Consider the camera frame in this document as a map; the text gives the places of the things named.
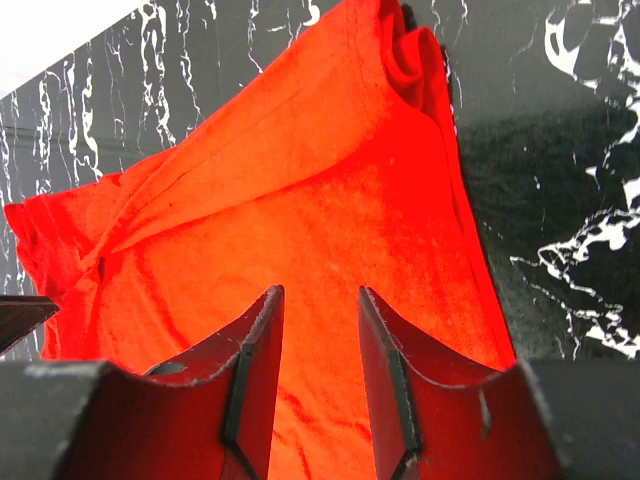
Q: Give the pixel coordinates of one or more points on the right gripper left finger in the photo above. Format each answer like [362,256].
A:
[206,413]

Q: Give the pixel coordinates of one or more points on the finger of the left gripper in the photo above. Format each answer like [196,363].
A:
[20,315]

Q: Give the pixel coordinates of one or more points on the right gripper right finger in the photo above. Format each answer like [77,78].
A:
[436,414]

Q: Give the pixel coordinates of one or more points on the red t shirt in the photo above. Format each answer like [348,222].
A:
[336,167]

